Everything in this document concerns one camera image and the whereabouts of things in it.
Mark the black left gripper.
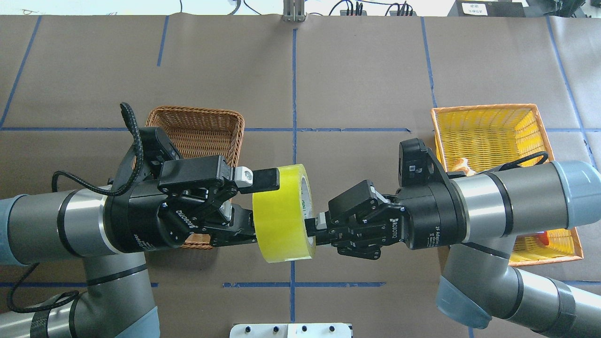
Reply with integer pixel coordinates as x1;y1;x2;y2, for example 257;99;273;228
103;155;280;253

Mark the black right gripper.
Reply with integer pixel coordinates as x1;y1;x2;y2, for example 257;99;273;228
304;180;467;260

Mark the yellow-green tape roll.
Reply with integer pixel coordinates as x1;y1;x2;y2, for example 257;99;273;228
253;163;316;263

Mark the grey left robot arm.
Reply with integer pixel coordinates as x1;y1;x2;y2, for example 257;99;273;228
1;156;281;338

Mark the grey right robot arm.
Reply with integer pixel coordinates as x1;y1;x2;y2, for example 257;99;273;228
305;161;600;338

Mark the brown wicker basket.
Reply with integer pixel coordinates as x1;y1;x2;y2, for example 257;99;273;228
145;105;246;250

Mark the yellow woven plastic basket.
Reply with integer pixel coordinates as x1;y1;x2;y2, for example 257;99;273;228
431;104;584;267

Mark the toy croissant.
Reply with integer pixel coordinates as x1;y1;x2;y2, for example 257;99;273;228
451;157;477;176

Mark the black box white label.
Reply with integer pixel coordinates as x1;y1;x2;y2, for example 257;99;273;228
447;0;525;17

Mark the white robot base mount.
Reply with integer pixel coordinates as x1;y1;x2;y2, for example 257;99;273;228
229;323;354;338

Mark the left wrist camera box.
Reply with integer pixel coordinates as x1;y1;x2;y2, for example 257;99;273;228
127;126;183;181

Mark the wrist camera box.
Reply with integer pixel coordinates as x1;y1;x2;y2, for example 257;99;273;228
398;138;449;188
127;126;183;181

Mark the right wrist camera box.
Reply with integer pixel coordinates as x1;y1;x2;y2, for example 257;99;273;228
398;138;449;188

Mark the black braided left cable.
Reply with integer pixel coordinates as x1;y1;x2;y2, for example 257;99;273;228
6;102;144;314

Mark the grey metal post bracket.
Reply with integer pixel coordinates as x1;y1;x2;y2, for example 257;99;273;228
283;0;307;22

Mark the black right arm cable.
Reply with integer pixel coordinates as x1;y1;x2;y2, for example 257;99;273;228
488;151;550;172

